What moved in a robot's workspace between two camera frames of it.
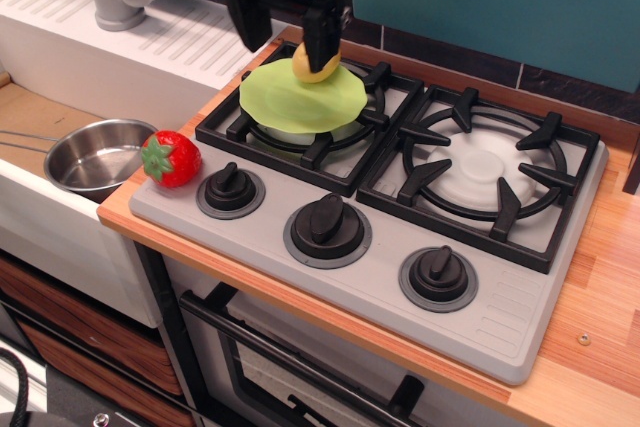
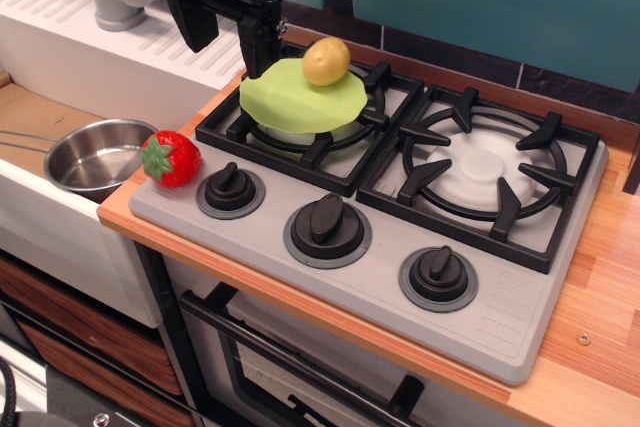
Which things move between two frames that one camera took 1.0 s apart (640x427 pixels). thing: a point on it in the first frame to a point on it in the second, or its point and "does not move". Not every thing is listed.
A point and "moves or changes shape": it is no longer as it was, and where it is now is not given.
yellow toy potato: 303,70 moves or changes shape
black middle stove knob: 328,233 does not move
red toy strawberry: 170,159 does not move
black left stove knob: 230,193 does not move
